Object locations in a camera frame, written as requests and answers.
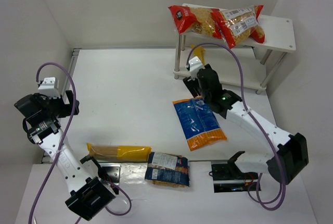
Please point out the red pasta bag right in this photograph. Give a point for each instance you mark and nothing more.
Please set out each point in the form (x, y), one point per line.
(237, 25)

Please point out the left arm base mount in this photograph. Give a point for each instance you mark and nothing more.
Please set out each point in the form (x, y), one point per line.
(109, 172)

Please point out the white two-tier shelf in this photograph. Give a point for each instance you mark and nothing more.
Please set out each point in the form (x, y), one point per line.
(258, 61)

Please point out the yellow spaghetti bag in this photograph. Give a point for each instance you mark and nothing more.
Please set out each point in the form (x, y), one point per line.
(120, 153)
(199, 52)

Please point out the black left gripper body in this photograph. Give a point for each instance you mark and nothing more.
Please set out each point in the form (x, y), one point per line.
(68, 103)

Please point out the dark blue pasta bag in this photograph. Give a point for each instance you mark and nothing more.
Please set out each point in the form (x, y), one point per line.
(167, 170)

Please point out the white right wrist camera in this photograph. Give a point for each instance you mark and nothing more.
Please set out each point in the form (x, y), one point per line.
(194, 66)

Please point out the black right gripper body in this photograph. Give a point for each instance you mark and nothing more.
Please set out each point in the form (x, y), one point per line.
(194, 88)

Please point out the red pasta bag left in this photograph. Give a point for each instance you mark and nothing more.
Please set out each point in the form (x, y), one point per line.
(196, 19)

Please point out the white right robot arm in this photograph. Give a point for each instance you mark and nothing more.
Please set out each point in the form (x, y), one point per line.
(287, 153)

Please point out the blue orange spaghetti bag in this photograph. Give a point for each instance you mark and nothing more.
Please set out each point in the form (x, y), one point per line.
(198, 122)

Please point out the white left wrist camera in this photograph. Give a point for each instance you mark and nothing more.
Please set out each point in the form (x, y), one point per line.
(49, 87)

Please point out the red pasta bag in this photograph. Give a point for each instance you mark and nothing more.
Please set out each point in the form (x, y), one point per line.
(196, 19)
(237, 25)

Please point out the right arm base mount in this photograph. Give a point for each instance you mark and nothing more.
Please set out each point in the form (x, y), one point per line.
(224, 181)

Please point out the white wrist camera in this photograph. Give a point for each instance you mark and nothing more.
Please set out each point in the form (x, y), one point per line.
(194, 66)
(49, 87)

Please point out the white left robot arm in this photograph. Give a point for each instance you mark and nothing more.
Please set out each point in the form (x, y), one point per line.
(88, 195)

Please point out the yellow spaghetti bag front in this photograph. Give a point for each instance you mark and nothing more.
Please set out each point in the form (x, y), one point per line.
(120, 153)

